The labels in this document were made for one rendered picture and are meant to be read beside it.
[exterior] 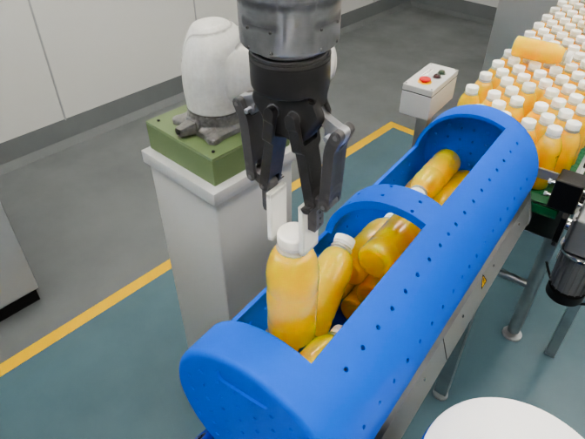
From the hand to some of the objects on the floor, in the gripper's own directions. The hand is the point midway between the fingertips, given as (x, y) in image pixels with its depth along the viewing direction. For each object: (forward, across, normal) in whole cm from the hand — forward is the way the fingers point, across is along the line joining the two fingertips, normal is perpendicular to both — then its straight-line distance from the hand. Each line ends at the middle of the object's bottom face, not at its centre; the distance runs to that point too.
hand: (292, 219), depth 59 cm
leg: (+141, +6, +85) cm, 165 cm away
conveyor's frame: (+143, -1, +178) cm, 228 cm away
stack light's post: (+142, +35, +130) cm, 196 cm away
